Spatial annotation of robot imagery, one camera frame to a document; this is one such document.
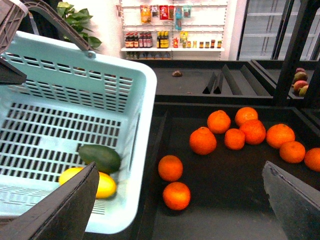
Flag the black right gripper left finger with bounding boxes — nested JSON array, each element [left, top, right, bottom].
[[0, 162, 99, 240]]

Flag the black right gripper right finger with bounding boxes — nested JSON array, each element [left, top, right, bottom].
[[262, 161, 320, 240]]

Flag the yellow mango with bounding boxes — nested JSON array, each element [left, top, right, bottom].
[[58, 167, 117, 199]]

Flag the green avocado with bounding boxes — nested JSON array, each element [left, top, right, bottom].
[[78, 144, 121, 175]]

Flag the light blue plastic basket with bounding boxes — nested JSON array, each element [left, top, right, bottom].
[[0, 31, 157, 234]]

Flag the orange mandarin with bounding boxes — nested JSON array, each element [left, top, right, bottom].
[[239, 119, 266, 145], [234, 106, 259, 127], [279, 141, 306, 164], [189, 126, 217, 156], [304, 147, 320, 172], [224, 128, 245, 151], [265, 123, 296, 149], [207, 110, 231, 134], [162, 181, 191, 211], [158, 155, 183, 182]]

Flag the brown kiwi fruit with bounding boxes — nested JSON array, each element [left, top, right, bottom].
[[171, 70, 183, 77]]

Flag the glass door refrigerator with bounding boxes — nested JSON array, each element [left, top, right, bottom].
[[237, 0, 302, 61]]

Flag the green potted plant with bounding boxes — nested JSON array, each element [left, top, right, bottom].
[[56, 1, 102, 50]]

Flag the white wall shelf with bottles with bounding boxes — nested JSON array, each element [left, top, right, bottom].
[[116, 0, 228, 61]]

